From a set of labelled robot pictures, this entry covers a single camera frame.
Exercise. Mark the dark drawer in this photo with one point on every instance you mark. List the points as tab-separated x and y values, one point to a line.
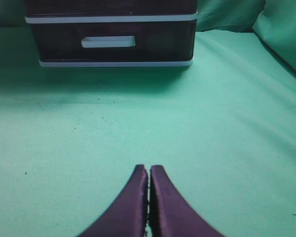
154	41
109	7

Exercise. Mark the dark middle drawer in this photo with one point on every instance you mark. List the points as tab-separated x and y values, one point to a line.
109	7

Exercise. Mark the white frame drawer cabinet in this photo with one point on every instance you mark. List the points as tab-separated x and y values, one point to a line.
106	42

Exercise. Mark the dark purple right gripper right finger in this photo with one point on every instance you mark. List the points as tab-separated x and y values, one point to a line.
170	215

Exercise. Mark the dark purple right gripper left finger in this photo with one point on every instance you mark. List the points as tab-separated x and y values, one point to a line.
127	214

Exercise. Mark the dark bottom drawer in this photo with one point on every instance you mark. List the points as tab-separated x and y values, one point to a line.
154	41

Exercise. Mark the green cloth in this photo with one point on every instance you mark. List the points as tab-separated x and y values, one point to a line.
223	128

